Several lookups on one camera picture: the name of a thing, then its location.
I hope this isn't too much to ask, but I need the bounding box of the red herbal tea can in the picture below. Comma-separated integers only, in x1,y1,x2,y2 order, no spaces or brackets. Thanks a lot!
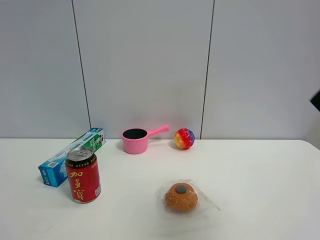
65,146,102,203

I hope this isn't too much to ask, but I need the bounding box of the Darlie toothpaste box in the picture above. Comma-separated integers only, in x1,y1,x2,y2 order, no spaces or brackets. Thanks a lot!
38,128,106,187

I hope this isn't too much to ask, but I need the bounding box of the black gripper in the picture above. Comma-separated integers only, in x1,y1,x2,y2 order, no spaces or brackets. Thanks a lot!
310,90,320,111

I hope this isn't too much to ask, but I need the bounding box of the rainbow bumpy ball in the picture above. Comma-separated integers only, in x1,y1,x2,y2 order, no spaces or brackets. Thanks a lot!
174,128,196,150

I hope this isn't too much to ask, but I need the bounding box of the wrapped orange bun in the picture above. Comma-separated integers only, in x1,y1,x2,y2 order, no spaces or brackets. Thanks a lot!
156,179,221,221

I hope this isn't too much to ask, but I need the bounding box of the pink toy saucepan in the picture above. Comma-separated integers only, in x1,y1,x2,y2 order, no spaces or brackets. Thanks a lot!
122,125,169,155

